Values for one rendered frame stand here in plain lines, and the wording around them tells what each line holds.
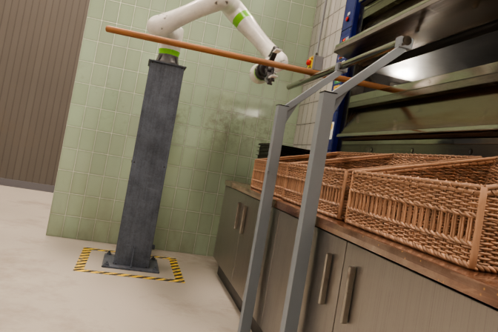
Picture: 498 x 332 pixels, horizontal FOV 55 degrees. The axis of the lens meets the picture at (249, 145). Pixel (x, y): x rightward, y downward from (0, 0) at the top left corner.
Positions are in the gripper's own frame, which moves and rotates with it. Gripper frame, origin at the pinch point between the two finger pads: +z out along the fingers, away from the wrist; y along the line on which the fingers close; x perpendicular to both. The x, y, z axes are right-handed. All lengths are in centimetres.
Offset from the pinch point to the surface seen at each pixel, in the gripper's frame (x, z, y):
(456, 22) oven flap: -53, 59, -17
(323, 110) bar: 5, 88, 31
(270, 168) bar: 5, 40, 50
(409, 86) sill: -54, 30, 4
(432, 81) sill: -54, 47, 4
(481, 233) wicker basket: -6, 148, 56
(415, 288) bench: 0, 140, 69
